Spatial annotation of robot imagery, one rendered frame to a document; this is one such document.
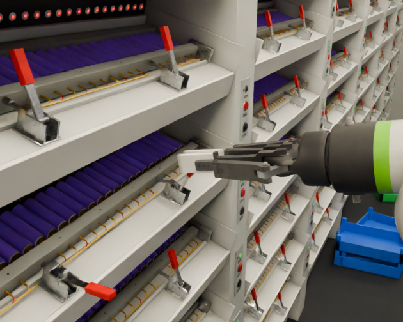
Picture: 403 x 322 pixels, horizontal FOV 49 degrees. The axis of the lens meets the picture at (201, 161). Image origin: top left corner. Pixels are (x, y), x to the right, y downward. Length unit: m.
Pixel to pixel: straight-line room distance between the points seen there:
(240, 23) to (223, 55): 0.06
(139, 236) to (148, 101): 0.19
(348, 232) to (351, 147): 1.88
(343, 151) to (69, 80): 0.34
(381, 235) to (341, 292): 0.44
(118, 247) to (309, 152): 0.29
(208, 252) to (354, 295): 1.28
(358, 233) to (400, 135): 1.89
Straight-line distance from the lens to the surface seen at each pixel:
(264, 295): 1.47
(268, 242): 1.36
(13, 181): 0.45
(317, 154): 0.59
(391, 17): 3.58
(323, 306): 2.05
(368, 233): 2.44
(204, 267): 0.92
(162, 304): 0.83
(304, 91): 1.51
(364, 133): 0.58
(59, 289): 0.56
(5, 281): 0.55
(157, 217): 0.70
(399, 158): 0.56
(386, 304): 2.15
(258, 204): 1.16
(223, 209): 0.94
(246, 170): 0.61
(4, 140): 0.47
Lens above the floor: 1.28
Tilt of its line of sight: 22 degrees down
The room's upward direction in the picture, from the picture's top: straight up
